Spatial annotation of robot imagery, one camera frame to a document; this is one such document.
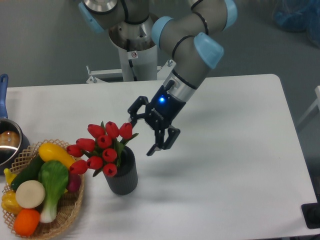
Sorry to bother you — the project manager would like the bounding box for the dark grey ribbed vase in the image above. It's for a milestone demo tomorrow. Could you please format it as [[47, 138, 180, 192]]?
[[104, 146, 138, 196]]

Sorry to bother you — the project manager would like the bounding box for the orange fruit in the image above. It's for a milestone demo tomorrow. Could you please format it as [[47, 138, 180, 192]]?
[[13, 208, 40, 237]]

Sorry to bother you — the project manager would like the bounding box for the green bok choy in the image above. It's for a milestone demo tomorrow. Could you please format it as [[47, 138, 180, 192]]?
[[38, 160, 69, 224]]

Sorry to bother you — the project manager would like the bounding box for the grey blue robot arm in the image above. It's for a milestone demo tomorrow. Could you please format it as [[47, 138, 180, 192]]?
[[78, 0, 238, 156]]

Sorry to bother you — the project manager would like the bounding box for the white furniture leg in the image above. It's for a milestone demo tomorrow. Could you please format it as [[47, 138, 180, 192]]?
[[296, 85, 320, 131]]

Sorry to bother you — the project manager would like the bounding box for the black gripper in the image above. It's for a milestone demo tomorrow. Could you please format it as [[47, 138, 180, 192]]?
[[127, 85, 186, 157]]

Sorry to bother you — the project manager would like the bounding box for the yellow banana tip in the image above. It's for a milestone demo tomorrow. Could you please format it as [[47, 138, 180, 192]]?
[[3, 168, 17, 186]]

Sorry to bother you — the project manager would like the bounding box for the woven wicker basket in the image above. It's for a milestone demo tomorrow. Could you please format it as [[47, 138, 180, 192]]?
[[0, 139, 85, 240]]

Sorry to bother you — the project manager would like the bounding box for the dark green cucumber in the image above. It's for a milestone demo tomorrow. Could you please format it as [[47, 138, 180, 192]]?
[[10, 155, 45, 191]]

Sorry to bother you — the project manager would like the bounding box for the blue handled saucepan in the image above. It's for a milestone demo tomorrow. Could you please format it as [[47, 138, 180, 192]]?
[[0, 73, 30, 176]]

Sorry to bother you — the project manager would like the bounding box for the red radish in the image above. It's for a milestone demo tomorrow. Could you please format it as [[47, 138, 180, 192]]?
[[66, 173, 82, 193]]

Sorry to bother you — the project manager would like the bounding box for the red tulip bouquet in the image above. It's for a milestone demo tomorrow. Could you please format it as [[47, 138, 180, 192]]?
[[66, 121, 139, 177]]

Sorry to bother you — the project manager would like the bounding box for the yellow squash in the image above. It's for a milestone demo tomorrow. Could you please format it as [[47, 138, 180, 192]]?
[[38, 142, 76, 169]]

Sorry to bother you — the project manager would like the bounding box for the black device at table edge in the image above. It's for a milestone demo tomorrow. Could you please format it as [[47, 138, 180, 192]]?
[[301, 202, 320, 229]]

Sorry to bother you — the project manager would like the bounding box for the yellow bell pepper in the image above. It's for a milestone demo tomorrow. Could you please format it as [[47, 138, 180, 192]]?
[[1, 190, 23, 215]]

